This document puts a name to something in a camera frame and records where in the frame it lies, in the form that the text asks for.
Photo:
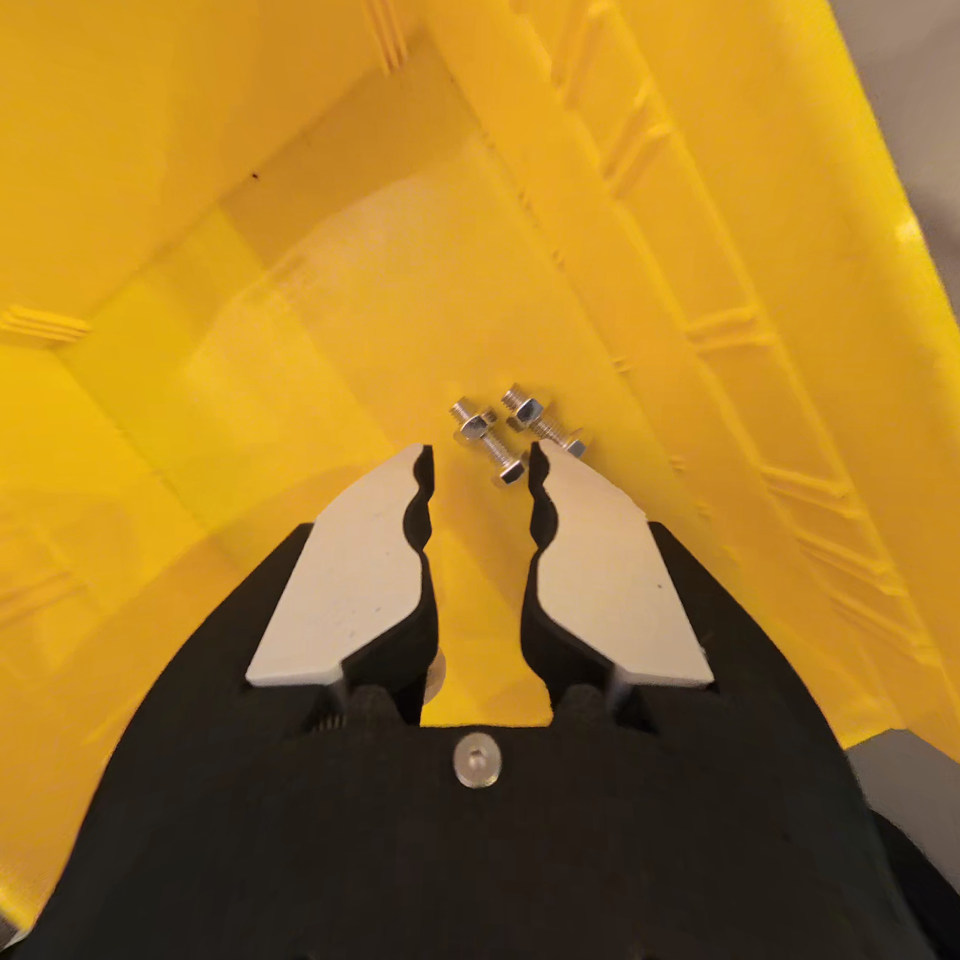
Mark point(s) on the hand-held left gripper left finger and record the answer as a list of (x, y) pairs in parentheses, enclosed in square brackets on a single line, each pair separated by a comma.
[(338, 600)]

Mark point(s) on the silver hex bolt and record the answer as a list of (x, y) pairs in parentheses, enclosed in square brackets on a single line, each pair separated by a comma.
[(543, 422), (483, 435)]

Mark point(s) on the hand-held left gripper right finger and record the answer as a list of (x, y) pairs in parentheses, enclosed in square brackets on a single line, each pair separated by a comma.
[(623, 600)]

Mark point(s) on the yellow plastic bin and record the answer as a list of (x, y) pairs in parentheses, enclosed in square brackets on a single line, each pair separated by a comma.
[(225, 300)]

